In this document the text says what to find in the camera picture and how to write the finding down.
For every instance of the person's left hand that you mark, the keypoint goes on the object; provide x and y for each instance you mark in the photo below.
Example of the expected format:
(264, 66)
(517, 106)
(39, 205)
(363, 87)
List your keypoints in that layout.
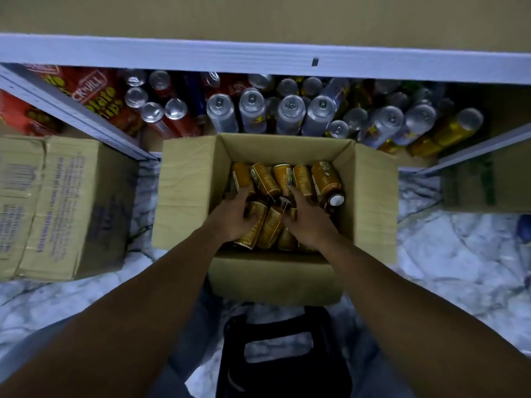
(228, 219)

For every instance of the printed cardboard carton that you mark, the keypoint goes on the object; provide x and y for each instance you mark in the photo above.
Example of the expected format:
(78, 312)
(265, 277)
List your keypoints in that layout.
(58, 211)

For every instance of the person's left forearm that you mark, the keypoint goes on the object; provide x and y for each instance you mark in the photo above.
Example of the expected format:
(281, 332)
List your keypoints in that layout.
(124, 327)

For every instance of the large red chips packet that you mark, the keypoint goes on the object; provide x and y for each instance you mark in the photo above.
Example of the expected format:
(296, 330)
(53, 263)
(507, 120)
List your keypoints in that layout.
(95, 95)

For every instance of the person's grey trousers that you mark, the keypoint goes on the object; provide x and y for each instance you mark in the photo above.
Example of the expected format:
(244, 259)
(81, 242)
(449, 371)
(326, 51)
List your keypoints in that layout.
(195, 335)

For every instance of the red snack packet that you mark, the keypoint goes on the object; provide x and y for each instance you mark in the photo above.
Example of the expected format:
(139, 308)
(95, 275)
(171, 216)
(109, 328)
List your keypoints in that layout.
(25, 118)

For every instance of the black plastic stool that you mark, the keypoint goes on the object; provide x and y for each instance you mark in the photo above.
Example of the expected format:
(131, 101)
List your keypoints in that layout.
(282, 323)

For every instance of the row of silver cans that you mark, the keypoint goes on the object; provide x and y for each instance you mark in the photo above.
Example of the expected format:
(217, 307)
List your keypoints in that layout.
(290, 112)

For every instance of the brown cardboard box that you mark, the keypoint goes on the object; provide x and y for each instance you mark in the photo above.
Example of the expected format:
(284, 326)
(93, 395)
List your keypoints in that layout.
(274, 282)

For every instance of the bottles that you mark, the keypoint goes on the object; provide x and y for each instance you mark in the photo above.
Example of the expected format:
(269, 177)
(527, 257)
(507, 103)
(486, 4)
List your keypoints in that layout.
(286, 180)

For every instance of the white metal shelving rack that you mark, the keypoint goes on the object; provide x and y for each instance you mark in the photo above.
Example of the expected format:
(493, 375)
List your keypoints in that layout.
(249, 55)

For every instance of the person's right forearm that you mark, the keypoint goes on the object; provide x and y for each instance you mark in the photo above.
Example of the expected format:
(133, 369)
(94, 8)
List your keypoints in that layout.
(431, 327)

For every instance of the person's right hand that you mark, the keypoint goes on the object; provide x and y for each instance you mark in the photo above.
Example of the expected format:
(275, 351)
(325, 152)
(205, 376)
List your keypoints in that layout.
(311, 224)

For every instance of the plain brown carton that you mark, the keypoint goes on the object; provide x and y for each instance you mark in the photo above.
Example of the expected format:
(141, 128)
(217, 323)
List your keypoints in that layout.
(489, 182)

